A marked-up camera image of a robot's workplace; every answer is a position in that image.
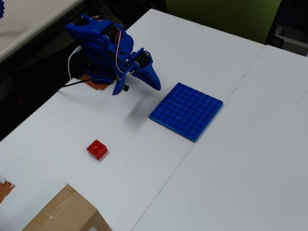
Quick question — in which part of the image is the grey metal frame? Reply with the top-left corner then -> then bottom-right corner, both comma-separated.
267,23 -> 308,57

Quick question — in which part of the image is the white power cable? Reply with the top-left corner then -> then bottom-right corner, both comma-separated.
68,45 -> 82,80

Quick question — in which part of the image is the red 2x2 building block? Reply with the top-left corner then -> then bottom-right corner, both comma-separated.
86,139 -> 108,161

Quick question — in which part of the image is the blue-mounted black wrist camera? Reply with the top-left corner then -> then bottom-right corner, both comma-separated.
112,69 -> 129,96

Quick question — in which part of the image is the brown cardboard box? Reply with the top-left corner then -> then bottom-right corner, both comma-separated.
21,184 -> 113,231

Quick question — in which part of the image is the blue 8x8 studded baseplate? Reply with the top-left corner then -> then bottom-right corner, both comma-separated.
148,82 -> 224,143

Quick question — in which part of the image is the white side table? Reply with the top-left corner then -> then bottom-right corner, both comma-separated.
0,0 -> 85,64

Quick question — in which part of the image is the black camera cable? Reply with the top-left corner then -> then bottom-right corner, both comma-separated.
64,76 -> 118,88

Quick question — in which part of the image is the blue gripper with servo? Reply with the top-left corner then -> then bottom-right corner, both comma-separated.
125,47 -> 162,91

